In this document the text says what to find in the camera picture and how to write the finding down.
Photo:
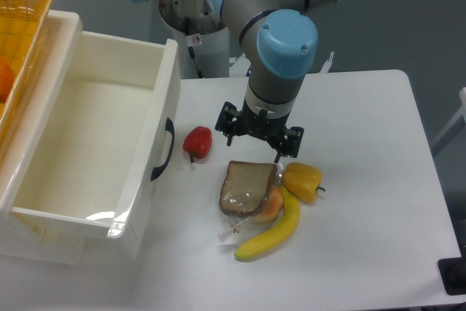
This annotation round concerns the yellow banana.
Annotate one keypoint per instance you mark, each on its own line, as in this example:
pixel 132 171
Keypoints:
pixel 275 236

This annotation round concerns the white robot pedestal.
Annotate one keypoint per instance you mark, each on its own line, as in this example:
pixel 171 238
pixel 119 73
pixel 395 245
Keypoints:
pixel 203 39

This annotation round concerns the yellow woven basket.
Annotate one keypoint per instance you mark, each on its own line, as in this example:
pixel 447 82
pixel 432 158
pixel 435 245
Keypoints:
pixel 21 27

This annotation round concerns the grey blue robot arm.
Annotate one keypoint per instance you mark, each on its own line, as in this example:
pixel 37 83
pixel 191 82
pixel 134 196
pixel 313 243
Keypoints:
pixel 280 41

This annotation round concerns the white plastic drawer box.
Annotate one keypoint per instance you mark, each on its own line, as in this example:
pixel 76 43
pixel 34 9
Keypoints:
pixel 90 127

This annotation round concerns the red bell pepper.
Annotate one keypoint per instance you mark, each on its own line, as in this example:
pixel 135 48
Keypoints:
pixel 197 143

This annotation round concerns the orange peach fruit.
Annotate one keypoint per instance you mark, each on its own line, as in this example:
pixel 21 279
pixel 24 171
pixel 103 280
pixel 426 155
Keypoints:
pixel 272 208

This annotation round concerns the black drawer handle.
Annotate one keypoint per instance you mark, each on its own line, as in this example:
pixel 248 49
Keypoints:
pixel 167 152

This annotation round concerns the orange fruit in basket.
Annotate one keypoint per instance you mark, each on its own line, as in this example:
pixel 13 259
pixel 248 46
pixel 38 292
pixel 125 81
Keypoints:
pixel 7 79

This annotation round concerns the wrapped brown toast slice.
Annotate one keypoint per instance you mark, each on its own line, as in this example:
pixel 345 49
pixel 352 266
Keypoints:
pixel 244 193

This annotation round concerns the yellow bell pepper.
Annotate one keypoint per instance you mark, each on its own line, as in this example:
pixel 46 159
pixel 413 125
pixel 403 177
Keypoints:
pixel 303 181

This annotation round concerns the black device at edge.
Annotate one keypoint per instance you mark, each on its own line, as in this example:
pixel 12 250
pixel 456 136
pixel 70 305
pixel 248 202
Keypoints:
pixel 452 272

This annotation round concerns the white frame at right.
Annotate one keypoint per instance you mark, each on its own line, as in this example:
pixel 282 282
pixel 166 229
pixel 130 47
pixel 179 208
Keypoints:
pixel 450 130

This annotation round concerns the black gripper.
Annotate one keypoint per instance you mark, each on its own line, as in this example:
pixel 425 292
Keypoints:
pixel 262 124

